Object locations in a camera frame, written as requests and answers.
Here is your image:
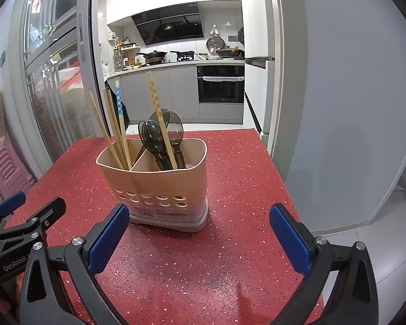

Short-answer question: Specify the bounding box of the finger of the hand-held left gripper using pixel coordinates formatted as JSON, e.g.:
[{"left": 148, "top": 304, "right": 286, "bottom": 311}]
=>
[
  {"left": 0, "top": 197, "right": 67, "bottom": 249},
  {"left": 0, "top": 191, "right": 27, "bottom": 231}
]

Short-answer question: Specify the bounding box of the spice rack with bottles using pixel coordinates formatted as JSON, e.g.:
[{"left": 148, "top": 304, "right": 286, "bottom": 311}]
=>
[{"left": 113, "top": 42, "right": 144, "bottom": 70}]

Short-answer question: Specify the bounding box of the round metal strainer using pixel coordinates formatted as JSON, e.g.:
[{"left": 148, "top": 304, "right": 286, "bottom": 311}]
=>
[{"left": 206, "top": 37, "right": 227, "bottom": 53}]

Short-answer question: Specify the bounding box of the yellow patterned golden chopstick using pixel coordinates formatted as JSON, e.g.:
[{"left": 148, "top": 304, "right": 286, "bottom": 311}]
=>
[{"left": 146, "top": 71, "right": 178, "bottom": 170}]

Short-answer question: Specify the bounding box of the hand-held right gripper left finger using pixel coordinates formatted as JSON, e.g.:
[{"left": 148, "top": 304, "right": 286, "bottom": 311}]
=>
[{"left": 18, "top": 204, "right": 131, "bottom": 325}]

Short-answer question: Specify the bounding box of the glass sliding door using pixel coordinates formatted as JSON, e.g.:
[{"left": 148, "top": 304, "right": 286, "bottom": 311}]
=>
[{"left": 10, "top": 0, "right": 95, "bottom": 163}]

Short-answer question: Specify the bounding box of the beige plastic cutlery holder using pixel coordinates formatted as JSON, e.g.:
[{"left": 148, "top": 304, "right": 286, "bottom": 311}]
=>
[{"left": 95, "top": 138, "right": 209, "bottom": 234}]

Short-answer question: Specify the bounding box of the dark wok with food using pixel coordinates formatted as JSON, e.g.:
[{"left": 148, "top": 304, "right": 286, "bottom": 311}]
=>
[{"left": 215, "top": 48, "right": 245, "bottom": 59}]

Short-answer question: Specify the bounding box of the blue patterned golden chopstick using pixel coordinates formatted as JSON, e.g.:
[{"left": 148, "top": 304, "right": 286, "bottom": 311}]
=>
[{"left": 114, "top": 80, "right": 133, "bottom": 170}]

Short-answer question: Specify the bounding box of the black wok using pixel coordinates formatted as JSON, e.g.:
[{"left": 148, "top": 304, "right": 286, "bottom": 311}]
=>
[{"left": 136, "top": 50, "right": 168, "bottom": 60}]

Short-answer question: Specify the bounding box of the black built-in oven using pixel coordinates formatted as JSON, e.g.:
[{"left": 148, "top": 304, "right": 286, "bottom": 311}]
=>
[{"left": 197, "top": 64, "right": 246, "bottom": 104}]

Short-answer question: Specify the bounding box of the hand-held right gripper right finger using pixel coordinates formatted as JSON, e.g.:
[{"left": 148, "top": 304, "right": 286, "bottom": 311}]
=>
[{"left": 269, "top": 204, "right": 379, "bottom": 325}]

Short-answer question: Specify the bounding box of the black range hood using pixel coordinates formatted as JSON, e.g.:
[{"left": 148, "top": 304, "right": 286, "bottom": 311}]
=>
[{"left": 131, "top": 3, "right": 204, "bottom": 46}]

